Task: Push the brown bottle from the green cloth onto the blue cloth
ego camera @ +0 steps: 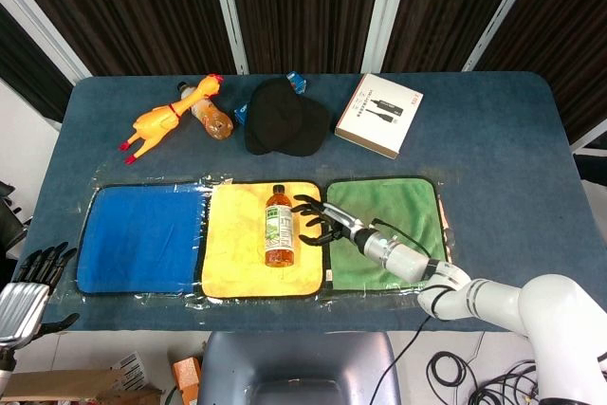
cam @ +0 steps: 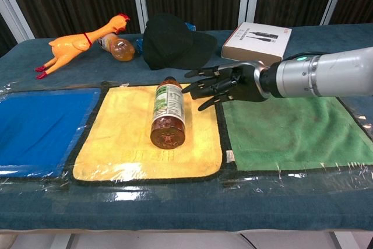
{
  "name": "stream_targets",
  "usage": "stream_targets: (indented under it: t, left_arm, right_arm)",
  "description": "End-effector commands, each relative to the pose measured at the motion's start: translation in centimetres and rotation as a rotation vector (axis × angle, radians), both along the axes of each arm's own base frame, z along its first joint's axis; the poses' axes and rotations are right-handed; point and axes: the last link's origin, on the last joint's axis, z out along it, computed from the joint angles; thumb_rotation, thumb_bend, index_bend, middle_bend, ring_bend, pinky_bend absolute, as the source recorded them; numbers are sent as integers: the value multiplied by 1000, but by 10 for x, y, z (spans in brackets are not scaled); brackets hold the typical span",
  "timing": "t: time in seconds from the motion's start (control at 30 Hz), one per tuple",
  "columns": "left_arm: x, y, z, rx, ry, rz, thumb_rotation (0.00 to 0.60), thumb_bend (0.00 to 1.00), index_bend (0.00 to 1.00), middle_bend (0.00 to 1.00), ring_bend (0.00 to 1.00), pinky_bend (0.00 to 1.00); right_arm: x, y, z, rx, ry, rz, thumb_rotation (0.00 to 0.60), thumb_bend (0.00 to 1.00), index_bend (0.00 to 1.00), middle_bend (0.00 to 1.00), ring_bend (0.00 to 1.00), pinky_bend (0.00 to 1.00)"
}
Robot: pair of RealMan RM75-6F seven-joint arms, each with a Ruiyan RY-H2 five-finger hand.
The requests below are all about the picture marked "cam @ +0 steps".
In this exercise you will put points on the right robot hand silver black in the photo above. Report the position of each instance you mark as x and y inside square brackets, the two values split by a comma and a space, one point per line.
[242, 82]

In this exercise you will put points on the brown tea bottle green label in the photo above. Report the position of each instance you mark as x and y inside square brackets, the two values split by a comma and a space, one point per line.
[169, 115]

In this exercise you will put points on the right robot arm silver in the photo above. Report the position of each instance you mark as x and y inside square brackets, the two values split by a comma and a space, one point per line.
[326, 74]

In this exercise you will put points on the white product box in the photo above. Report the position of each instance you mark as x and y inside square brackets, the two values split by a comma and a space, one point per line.
[256, 42]

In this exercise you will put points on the green towel mat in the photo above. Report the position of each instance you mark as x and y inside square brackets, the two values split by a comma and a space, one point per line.
[291, 135]

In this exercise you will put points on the blue snack packet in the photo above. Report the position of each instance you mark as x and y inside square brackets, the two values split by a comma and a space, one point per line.
[190, 26]

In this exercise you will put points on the black baseball cap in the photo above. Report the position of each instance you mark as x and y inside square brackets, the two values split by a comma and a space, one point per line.
[172, 42]

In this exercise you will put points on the small blue wrapper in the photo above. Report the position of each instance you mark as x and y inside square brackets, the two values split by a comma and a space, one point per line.
[139, 46]

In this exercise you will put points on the clear plastic film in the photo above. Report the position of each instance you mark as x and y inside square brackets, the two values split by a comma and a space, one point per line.
[180, 186]

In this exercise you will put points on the orange drink bottle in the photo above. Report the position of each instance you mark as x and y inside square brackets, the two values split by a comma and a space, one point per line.
[121, 49]

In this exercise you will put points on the yellow towel mat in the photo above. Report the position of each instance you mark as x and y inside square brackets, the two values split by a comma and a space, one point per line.
[122, 144]

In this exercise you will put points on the teal table cover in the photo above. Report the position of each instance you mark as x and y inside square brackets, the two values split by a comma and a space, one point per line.
[180, 211]

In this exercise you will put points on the orange rubber chicken toy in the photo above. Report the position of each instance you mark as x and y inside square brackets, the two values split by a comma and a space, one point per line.
[75, 43]

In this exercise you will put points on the blue cloth mat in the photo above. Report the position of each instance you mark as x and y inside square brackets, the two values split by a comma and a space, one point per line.
[43, 132]

